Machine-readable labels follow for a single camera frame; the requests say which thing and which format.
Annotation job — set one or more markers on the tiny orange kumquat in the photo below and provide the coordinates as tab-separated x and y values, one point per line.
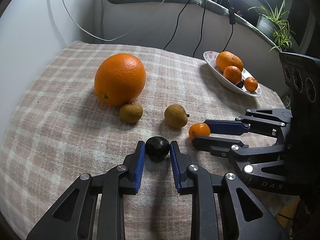
198	130

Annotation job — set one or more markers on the small tangerine with green stem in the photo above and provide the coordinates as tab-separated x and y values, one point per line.
250	84

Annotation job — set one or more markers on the plant pot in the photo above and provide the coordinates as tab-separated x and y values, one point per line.
265	26

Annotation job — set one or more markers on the brown longan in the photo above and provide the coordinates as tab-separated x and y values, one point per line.
240	83
131	112
175	115

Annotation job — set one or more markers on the green snack bag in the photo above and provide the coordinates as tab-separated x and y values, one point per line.
286	101

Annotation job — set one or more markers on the smooth large orange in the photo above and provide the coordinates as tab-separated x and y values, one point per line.
120	78

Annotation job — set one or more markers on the small black round fruit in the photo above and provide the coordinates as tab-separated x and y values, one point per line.
157	148

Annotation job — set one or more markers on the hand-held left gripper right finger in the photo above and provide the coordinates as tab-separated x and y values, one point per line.
175	167

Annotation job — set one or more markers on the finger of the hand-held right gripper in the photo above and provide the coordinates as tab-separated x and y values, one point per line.
215	145
225	127

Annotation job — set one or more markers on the white floral plate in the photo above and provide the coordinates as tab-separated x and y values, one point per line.
212	62

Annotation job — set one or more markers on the pink checkered blanket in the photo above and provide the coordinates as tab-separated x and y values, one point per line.
62	117

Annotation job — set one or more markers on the spider plant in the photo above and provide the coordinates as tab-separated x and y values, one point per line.
280	30

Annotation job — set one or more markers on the bumpy large orange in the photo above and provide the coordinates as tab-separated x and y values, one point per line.
228	60

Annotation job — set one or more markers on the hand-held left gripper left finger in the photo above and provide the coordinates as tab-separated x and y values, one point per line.
139	167

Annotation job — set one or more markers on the medium tangerine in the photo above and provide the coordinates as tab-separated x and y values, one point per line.
232	74

